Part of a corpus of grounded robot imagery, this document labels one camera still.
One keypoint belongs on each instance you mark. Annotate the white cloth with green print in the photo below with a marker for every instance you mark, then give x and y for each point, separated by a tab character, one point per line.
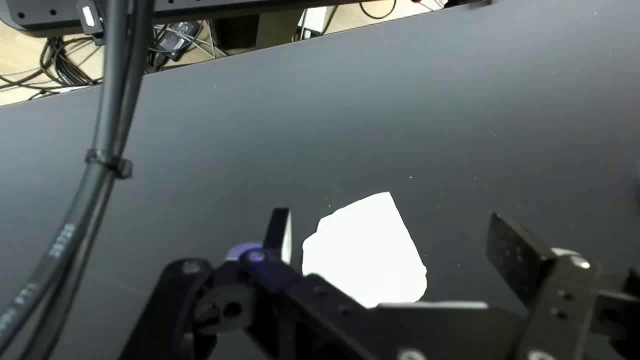
363	250

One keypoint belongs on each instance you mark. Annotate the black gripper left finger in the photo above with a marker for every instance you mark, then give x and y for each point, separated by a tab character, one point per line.
300	300

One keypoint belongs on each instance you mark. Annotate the dark desk base bar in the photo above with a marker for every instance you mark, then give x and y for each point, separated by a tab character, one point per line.
201	6

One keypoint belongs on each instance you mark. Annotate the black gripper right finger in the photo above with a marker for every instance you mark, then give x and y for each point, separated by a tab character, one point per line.
561	300

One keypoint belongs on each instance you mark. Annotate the black power adapter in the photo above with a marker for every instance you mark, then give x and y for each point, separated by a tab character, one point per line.
176	36

